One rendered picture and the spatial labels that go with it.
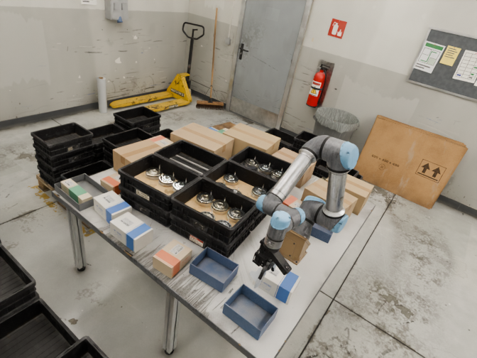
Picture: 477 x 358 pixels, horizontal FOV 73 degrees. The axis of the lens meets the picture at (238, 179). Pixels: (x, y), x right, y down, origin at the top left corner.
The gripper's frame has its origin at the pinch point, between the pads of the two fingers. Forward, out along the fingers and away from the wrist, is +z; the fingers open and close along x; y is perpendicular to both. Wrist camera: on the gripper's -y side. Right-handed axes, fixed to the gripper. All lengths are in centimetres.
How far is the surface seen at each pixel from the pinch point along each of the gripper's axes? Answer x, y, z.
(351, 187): -116, 1, -7
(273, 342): 8.8, -15.8, 18.1
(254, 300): -0.9, 1.8, 15.8
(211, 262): -4.8, 32.7, 16.7
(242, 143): -101, 89, -8
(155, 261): 19, 50, 13
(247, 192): -56, 50, 0
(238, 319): 13.8, 0.6, 14.8
